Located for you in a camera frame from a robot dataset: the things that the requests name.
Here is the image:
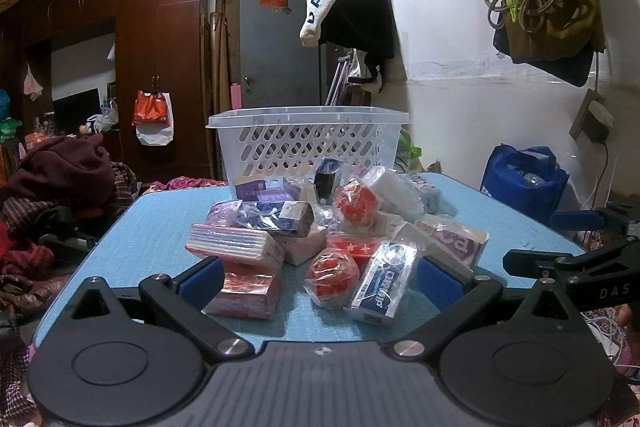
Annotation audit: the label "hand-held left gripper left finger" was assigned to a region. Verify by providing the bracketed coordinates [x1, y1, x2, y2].
[70, 256, 255, 364]

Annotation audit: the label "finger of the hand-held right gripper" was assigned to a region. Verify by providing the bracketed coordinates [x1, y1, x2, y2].
[502, 237, 633, 280]
[550, 202, 640, 239]

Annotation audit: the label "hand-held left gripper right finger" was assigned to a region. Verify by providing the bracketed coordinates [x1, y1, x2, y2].
[383, 256, 586, 361]

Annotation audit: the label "red ball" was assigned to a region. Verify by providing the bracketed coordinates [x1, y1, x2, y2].
[304, 248, 362, 309]
[332, 181, 382, 226]

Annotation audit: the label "white plastic basket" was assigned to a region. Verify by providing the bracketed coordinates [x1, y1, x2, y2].
[206, 106, 412, 188]

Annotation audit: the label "purple white packet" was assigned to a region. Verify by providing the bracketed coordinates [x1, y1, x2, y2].
[414, 213, 490, 269]

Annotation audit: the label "red tissue pack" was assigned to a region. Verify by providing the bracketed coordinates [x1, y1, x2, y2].
[202, 259, 284, 321]

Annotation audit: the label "pink striped tissue pack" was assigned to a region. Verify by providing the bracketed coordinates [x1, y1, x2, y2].
[185, 222, 286, 271]

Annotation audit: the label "blue white toothpaste box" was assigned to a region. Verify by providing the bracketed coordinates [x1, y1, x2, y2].
[344, 241, 419, 326]

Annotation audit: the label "blue tote bag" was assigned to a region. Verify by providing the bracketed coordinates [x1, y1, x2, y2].
[480, 145, 571, 226]

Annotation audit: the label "pink wrapped packet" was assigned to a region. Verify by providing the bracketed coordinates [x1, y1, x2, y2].
[205, 200, 246, 228]

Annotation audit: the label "pale blue white packet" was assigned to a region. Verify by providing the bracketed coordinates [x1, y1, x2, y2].
[409, 174, 442, 215]

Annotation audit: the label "red box with white crosses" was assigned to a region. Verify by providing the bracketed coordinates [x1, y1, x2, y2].
[327, 232, 384, 269]

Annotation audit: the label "white tissue pack in wrap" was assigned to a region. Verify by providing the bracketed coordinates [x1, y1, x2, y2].
[362, 166, 427, 219]

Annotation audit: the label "dark blue wrapped packet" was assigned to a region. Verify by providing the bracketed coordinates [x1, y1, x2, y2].
[234, 200, 316, 239]

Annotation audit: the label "small purple carton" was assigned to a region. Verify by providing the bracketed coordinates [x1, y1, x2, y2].
[234, 176, 296, 204]

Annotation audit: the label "pale pink box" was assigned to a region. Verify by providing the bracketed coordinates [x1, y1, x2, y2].
[276, 227, 329, 266]

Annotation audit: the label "green plastic bag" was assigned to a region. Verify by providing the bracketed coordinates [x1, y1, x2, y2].
[394, 129, 424, 174]

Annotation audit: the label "black bottle in clear wrap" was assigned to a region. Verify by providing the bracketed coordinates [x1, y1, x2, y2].
[314, 158, 345, 204]

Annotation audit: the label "orange white plastic bag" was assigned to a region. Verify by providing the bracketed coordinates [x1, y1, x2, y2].
[132, 90, 175, 147]

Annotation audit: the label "maroon cloth pile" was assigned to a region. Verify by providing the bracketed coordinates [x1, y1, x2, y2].
[2, 134, 117, 208]

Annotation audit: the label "dark red clothes pile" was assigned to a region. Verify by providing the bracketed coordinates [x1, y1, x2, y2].
[0, 161, 147, 308]

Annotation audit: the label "black computer monitor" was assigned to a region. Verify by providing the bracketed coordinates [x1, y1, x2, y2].
[52, 87, 104, 136]

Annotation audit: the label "wooden sticks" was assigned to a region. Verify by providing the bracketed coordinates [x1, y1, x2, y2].
[214, 0, 237, 110]

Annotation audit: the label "grey metal door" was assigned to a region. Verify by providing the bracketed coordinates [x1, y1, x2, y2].
[238, 0, 322, 110]

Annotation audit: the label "brown wooden wardrobe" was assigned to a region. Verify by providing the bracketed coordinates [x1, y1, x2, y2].
[0, 0, 212, 184]

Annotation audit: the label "small white hanging bag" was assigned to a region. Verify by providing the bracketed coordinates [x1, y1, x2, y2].
[23, 64, 44, 101]

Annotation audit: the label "black hanging garment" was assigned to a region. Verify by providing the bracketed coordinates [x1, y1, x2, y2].
[319, 0, 402, 96]

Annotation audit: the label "wall power socket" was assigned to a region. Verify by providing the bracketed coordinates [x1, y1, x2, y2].
[569, 89, 617, 146]

